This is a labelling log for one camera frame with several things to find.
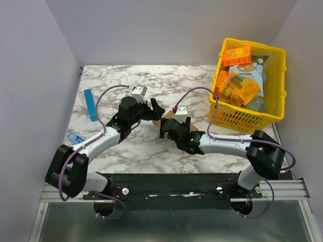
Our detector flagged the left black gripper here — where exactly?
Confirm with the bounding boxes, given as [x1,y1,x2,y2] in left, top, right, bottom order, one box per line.
[129,98,165,127]

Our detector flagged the brown cardboard box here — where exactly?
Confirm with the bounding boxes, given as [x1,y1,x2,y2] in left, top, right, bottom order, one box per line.
[152,111,198,132]

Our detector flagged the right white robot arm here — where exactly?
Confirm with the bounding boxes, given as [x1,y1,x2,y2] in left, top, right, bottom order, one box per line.
[159,117,285,198]

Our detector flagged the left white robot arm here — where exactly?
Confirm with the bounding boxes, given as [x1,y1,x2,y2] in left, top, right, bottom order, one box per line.
[45,96,165,199]

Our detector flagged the long blue box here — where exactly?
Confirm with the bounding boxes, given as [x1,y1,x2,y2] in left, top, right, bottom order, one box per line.
[83,89,97,122]

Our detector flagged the small blue box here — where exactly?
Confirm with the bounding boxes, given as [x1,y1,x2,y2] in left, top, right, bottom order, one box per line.
[67,132,84,144]

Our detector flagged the orange snack box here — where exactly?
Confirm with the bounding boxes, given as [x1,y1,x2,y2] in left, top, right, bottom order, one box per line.
[222,45,251,67]

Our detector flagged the yellow plastic basket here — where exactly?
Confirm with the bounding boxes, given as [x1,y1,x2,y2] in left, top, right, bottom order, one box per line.
[208,38,287,134]

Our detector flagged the small orange packet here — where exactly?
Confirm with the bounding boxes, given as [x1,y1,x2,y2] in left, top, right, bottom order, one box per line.
[217,70,228,83]

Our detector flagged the orange mango snack bag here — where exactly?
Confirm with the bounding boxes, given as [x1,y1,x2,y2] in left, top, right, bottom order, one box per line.
[214,72,260,107]

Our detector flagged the green textured pouch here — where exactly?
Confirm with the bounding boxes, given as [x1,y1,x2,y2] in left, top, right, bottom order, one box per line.
[243,96,266,113]

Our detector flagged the light blue snack bag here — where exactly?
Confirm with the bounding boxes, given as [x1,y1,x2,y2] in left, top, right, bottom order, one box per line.
[228,62,263,97]

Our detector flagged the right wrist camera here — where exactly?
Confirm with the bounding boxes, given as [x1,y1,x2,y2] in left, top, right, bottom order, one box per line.
[174,105,188,123]

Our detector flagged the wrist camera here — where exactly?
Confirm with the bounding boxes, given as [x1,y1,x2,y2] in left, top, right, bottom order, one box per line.
[174,105,188,123]
[131,85,147,103]

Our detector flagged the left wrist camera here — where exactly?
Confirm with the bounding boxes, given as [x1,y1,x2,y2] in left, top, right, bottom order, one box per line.
[131,85,147,103]

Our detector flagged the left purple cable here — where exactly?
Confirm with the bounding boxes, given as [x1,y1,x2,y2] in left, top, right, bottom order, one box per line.
[58,85,132,202]

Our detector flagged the purple cable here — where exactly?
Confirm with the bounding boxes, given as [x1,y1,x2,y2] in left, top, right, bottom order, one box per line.
[173,87,296,171]
[58,85,132,202]

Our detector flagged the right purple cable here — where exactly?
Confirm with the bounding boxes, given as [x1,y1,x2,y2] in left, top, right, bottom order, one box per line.
[173,87,296,171]

